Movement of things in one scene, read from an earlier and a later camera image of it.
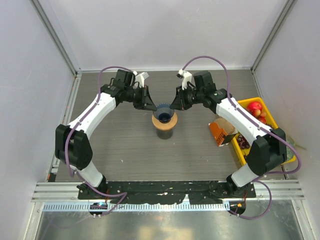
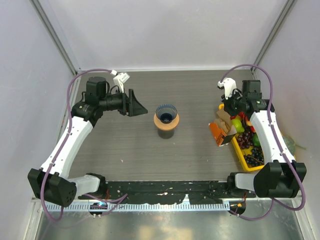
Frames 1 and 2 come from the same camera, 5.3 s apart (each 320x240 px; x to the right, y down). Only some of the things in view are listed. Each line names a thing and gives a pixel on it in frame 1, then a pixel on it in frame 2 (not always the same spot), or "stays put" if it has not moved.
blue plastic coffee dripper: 164,113 stays put
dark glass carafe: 164,134 stays put
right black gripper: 177,103 -> 227,102
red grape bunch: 242,142 stays put
